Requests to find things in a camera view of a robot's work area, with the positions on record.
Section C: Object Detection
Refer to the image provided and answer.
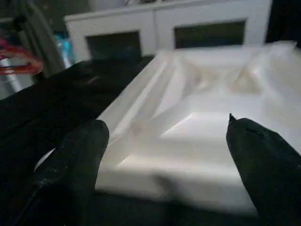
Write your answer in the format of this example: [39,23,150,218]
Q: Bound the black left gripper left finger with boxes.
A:
[19,119,110,226]

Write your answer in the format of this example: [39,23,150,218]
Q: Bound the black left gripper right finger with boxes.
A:
[226,113,301,226]

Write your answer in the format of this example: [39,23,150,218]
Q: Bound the black plastic mat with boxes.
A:
[0,56,301,226]

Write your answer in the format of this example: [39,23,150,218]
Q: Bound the grey curtain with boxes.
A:
[14,0,66,76]

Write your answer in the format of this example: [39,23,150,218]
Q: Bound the white cabinet with glass doors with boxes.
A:
[63,0,273,62]

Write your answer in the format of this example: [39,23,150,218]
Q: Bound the red cable bundle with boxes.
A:
[0,40,44,76]

